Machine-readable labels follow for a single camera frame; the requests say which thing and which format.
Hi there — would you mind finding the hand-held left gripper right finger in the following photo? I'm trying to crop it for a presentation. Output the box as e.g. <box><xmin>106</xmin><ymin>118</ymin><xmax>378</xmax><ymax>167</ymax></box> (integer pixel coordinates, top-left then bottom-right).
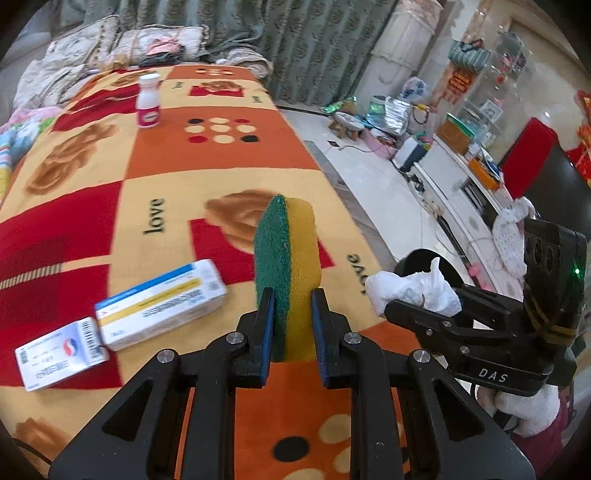
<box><xmin>311</xmin><ymin>288</ymin><xmax>536</xmax><ymax>480</ymax></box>

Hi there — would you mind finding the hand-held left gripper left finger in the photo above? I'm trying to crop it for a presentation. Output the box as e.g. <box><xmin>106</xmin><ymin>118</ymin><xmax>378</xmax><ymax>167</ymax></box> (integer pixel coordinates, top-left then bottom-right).
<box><xmin>48</xmin><ymin>287</ymin><xmax>276</xmax><ymax>480</ymax></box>

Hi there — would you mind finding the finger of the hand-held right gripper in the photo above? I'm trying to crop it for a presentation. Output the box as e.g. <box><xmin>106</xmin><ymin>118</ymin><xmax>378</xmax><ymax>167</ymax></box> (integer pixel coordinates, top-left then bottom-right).
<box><xmin>450</xmin><ymin>284</ymin><xmax>528</xmax><ymax>320</ymax></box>
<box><xmin>384</xmin><ymin>298</ymin><xmax>469</xmax><ymax>344</ymax></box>

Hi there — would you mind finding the white tissue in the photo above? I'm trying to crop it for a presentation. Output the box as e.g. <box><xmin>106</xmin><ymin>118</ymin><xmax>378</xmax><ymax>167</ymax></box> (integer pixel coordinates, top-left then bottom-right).
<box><xmin>365</xmin><ymin>257</ymin><xmax>462</xmax><ymax>318</ymax></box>

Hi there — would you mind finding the round black bin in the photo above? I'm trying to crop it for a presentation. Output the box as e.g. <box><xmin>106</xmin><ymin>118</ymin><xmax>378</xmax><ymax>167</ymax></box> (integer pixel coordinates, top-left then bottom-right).
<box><xmin>394</xmin><ymin>248</ymin><xmax>465</xmax><ymax>296</ymax></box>

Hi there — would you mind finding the green and yellow sponge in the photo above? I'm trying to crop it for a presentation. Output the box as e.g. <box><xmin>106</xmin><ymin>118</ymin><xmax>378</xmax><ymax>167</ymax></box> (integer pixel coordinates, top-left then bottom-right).
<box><xmin>254</xmin><ymin>194</ymin><xmax>324</xmax><ymax>363</ymax></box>

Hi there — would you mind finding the white polka dot cloth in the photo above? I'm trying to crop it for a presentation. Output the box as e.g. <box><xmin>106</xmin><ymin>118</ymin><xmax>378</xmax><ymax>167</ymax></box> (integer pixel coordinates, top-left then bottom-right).
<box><xmin>492</xmin><ymin>196</ymin><xmax>536</xmax><ymax>278</ymax></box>

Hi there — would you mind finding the black television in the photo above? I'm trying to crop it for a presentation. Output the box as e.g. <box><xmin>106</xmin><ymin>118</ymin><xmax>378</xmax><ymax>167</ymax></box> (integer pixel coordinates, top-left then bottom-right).
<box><xmin>517</xmin><ymin>143</ymin><xmax>591</xmax><ymax>259</ymax></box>

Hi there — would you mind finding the blue yellow white medicine box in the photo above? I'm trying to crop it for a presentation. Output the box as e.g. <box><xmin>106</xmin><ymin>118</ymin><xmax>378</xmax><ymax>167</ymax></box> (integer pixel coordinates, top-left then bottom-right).
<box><xmin>95</xmin><ymin>259</ymin><xmax>228</xmax><ymax>352</ymax></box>

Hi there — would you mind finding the orange box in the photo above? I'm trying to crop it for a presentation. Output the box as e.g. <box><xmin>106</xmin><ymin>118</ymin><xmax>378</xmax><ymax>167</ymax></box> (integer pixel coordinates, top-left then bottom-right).
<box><xmin>468</xmin><ymin>157</ymin><xmax>502</xmax><ymax>190</ymax></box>

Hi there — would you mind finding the red cloth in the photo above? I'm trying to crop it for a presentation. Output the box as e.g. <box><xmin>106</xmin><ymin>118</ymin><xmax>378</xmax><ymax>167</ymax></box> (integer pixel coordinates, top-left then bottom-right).
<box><xmin>501</xmin><ymin>117</ymin><xmax>559</xmax><ymax>197</ymax></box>

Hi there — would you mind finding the white TV cabinet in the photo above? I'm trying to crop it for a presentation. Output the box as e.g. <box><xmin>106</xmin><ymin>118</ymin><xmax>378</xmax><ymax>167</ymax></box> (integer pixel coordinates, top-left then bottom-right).
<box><xmin>411</xmin><ymin>136</ymin><xmax>518</xmax><ymax>259</ymax></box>

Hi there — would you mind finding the white and black appliance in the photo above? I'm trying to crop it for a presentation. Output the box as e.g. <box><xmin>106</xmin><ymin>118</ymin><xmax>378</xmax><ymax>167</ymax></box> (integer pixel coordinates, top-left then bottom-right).
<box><xmin>392</xmin><ymin>138</ymin><xmax>432</xmax><ymax>172</ymax></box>

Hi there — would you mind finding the brown box with green lid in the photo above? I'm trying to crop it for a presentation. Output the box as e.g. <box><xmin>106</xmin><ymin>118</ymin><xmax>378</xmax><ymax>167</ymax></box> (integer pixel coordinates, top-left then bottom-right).
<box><xmin>436</xmin><ymin>114</ymin><xmax>476</xmax><ymax>155</ymax></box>

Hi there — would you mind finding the rose printed blanket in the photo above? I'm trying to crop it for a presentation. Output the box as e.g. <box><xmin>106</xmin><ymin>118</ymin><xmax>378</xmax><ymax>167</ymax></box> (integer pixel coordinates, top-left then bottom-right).
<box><xmin>0</xmin><ymin>65</ymin><xmax>462</xmax><ymax>480</ymax></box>

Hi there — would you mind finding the silver foil bag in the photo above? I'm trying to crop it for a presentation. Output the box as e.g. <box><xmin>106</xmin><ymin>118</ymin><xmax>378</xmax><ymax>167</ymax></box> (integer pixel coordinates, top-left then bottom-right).
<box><xmin>379</xmin><ymin>96</ymin><xmax>411</xmax><ymax>136</ymax></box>

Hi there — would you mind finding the small round stool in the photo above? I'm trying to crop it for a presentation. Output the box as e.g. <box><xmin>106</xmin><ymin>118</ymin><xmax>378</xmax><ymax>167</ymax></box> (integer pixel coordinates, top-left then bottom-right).
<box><xmin>332</xmin><ymin>112</ymin><xmax>365</xmax><ymax>139</ymax></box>

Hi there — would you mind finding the glass display cabinet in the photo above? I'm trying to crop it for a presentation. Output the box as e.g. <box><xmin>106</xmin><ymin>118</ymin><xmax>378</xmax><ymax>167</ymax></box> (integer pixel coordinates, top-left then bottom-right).
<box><xmin>462</xmin><ymin>28</ymin><xmax>527</xmax><ymax>130</ymax></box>

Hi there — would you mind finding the red hanging decoration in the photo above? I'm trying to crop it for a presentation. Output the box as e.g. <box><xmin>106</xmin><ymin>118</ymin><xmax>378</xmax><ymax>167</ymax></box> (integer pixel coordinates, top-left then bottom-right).
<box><xmin>445</xmin><ymin>69</ymin><xmax>474</xmax><ymax>95</ymax></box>

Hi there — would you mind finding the small white barcode box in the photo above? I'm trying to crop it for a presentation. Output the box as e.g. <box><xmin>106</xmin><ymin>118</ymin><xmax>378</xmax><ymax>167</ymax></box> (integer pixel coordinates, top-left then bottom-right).
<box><xmin>15</xmin><ymin>318</ymin><xmax>110</xmax><ymax>392</ymax></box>

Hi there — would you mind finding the blue and white plastic bag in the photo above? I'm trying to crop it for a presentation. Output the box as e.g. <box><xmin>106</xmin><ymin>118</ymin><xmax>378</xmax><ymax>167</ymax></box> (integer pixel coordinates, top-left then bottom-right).
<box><xmin>402</xmin><ymin>78</ymin><xmax>430</xmax><ymax>102</ymax></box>

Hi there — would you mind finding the green striped tote bag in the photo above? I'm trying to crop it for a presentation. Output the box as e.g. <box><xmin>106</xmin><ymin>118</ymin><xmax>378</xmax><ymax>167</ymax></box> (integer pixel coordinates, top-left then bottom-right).
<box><xmin>448</xmin><ymin>39</ymin><xmax>491</xmax><ymax>72</ymax></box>

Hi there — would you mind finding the white bottle with pink label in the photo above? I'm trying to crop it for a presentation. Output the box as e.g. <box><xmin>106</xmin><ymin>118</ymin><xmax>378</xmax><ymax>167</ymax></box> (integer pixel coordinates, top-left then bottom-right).
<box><xmin>136</xmin><ymin>73</ymin><xmax>162</xmax><ymax>129</ymax></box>

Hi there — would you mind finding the cream lace curtain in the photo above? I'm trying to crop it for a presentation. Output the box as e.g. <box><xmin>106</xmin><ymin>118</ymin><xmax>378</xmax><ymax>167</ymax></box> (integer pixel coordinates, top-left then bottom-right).
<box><xmin>365</xmin><ymin>0</ymin><xmax>446</xmax><ymax>93</ymax></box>

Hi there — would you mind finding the green patterned curtain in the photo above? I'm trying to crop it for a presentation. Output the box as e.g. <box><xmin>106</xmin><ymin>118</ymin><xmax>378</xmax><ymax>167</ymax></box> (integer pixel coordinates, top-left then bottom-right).
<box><xmin>117</xmin><ymin>0</ymin><xmax>400</xmax><ymax>107</ymax></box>

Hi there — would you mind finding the floral pillow with frill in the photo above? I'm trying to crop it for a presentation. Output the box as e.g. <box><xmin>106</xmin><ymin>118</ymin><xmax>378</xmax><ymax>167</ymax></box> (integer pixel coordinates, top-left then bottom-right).
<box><xmin>113</xmin><ymin>25</ymin><xmax>208</xmax><ymax>70</ymax></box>

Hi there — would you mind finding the pink cloth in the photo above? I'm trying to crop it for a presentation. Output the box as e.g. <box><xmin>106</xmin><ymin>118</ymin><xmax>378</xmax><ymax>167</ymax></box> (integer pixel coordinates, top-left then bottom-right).
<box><xmin>145</xmin><ymin>37</ymin><xmax>183</xmax><ymax>56</ymax></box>

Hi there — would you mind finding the colourful striped blanket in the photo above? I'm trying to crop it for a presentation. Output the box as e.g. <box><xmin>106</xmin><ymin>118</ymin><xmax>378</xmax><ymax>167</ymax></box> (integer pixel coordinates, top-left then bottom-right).
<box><xmin>0</xmin><ymin>106</ymin><xmax>63</xmax><ymax>204</ymax></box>

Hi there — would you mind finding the large floral pillow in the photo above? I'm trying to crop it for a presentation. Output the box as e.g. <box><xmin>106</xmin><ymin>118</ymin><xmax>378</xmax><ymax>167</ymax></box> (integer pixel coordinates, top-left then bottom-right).
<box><xmin>14</xmin><ymin>14</ymin><xmax>121</xmax><ymax>109</ymax></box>

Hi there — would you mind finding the grey sofa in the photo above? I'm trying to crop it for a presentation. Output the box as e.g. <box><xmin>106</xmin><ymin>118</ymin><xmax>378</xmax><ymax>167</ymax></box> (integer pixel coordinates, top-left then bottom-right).
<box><xmin>0</xmin><ymin>14</ymin><xmax>56</xmax><ymax>121</ymax></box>

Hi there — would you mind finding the black cable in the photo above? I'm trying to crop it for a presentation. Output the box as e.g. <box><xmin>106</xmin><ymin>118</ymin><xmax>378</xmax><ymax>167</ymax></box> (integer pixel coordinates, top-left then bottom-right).
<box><xmin>9</xmin><ymin>438</ymin><xmax>54</xmax><ymax>467</ymax></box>

